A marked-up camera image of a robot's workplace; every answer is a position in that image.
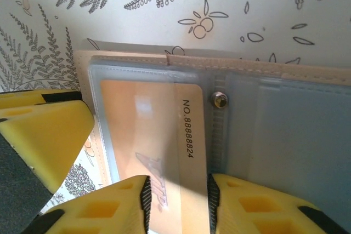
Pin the gold VIP card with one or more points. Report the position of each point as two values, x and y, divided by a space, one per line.
153 124

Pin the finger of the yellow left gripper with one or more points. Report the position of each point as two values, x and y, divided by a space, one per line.
27 99
49 141

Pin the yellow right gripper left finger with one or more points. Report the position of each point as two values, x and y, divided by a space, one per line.
104 209

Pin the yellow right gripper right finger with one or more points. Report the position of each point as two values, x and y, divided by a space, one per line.
260 212

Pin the beige leather card holder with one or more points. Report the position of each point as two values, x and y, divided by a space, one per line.
301 135

